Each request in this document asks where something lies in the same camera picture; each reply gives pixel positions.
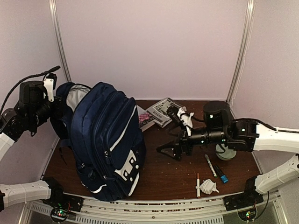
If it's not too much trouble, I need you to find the navy blue student backpack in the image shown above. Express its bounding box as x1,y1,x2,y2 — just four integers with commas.
50,82,146,201

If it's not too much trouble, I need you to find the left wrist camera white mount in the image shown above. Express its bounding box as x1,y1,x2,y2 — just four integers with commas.
43,73,57,102

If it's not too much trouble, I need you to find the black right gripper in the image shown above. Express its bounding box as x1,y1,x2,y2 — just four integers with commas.
156,123,228,162

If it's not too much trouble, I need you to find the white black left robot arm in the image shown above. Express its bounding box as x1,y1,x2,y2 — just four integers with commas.
0,65,67,210

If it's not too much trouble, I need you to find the grey marker pen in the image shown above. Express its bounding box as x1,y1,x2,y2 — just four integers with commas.
205,154,217,178

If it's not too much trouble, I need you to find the black white illustrated book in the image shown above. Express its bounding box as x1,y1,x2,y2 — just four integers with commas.
146,98,183,128

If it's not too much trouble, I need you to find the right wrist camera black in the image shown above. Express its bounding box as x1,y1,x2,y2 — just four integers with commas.
167,106,194,136

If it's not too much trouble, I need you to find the right aluminium corner post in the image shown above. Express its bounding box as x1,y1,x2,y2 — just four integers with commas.
226,0,256,106

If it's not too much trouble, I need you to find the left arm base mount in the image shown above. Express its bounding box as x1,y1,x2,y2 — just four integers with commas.
42,177,84,224

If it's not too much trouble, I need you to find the aluminium front rail frame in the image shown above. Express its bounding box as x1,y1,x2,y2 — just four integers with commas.
22,184,288,224

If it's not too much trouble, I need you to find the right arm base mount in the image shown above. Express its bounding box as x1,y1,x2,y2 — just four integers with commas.
223,176,270,223

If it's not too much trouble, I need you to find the pale blue ceramic bowl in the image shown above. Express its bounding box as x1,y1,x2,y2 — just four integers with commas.
215,144,236,161

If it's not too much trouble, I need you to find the white red-capped pen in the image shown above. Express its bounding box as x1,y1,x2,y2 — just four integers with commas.
195,173,200,198

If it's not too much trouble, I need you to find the black blue marker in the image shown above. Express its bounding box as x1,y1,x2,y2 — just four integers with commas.
214,165,228,183

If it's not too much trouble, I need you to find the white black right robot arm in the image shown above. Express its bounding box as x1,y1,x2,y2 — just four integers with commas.
157,101,299,206

